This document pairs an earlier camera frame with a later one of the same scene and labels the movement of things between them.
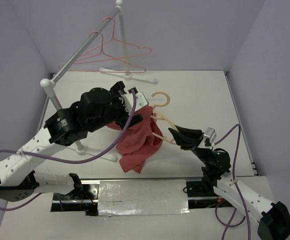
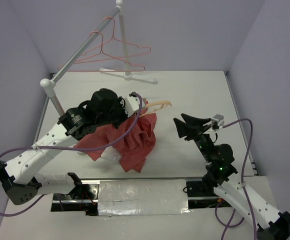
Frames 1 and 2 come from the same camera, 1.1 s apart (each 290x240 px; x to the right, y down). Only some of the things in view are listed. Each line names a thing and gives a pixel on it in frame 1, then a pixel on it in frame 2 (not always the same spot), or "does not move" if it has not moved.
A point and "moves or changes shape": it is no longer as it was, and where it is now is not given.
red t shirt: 134,145 moves or changes shape
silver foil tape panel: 118,197 does not move
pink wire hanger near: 100,61 does not move
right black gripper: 187,138 → 185,129
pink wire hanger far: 115,49 does not move
